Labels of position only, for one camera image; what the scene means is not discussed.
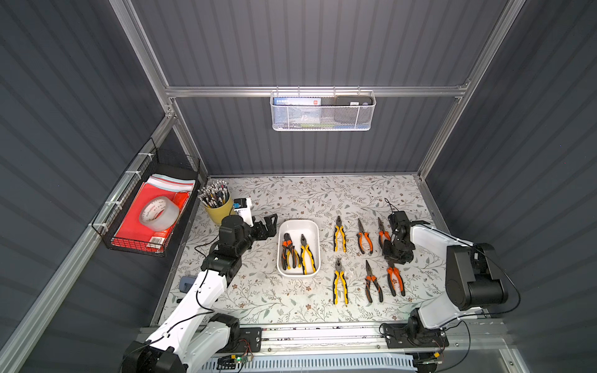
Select orange black combination pliers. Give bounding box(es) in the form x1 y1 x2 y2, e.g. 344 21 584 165
386 260 406 297

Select red paper packet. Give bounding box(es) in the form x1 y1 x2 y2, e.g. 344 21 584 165
111 174 196 254

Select clear tape roll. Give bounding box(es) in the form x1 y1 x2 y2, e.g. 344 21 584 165
138 197 180 232

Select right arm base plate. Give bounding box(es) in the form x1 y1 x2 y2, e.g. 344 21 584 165
379 323 449 350

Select small circuit board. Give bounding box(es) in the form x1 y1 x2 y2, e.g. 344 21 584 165
216 354 253 372

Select floral table mat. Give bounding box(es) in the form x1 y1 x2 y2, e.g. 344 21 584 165
158 175 479 326

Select orange long nose pliers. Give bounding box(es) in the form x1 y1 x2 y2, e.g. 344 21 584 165
365 261 383 303

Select black device in basket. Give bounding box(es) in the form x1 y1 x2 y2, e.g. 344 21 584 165
334 95 375 107

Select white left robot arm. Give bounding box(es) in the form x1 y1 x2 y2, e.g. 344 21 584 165
118 214 278 372

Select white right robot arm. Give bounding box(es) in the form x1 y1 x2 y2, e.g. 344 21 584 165
382 221 512 348

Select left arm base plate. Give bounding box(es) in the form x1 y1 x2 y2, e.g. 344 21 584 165
220 327 263 354

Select aluminium front rail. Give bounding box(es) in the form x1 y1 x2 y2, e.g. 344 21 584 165
134 318 509 359

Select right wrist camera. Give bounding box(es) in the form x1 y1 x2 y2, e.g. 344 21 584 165
388 211 410 234

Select white ventilated cable duct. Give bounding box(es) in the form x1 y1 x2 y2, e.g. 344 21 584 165
197 353 418 372

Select yellow pen holder cup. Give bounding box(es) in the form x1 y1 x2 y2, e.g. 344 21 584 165
205 199 236 226

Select white mesh wall basket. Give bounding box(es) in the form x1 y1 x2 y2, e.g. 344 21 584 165
270 92 377 131

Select orange handled cutting pliers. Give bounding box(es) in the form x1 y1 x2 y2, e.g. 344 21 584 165
358 219 373 255

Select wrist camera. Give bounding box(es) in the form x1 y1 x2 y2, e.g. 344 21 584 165
388 211 410 234
233 197 253 226

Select large yellow black pliers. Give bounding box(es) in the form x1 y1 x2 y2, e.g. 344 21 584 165
333 258 349 305

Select bundle of pens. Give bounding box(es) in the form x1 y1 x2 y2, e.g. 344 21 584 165
198 180 230 208

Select black wire wall basket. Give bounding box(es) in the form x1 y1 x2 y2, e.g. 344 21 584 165
91 141 201 256

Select grey blue stapler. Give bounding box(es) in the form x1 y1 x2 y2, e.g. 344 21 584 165
179 276 197 294

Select small yellow handled pliers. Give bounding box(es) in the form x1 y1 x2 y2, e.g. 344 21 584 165
333 215 348 253

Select blue box in basket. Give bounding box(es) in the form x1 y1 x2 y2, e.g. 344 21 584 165
272 97 322 107

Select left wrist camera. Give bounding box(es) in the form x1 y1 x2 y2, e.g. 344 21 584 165
233 197 253 226

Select white plastic storage box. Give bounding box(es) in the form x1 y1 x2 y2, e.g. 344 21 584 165
277 219 321 280

